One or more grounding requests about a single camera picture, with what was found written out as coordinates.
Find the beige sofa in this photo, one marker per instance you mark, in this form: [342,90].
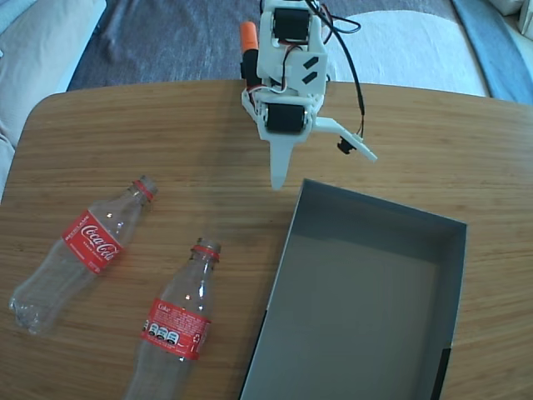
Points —
[37,62]

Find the grey cardboard box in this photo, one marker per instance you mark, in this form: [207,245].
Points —
[354,312]

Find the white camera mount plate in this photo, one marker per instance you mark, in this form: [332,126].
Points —
[333,125]

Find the pale blue cushion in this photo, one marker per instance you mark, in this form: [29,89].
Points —
[10,12]

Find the clear bottle Coke text label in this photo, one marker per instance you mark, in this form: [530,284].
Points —
[177,329]

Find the clear bottle Coca-Cola logo label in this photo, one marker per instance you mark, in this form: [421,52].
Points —
[93,241]

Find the grey and white rug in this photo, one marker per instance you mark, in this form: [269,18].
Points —
[166,41]

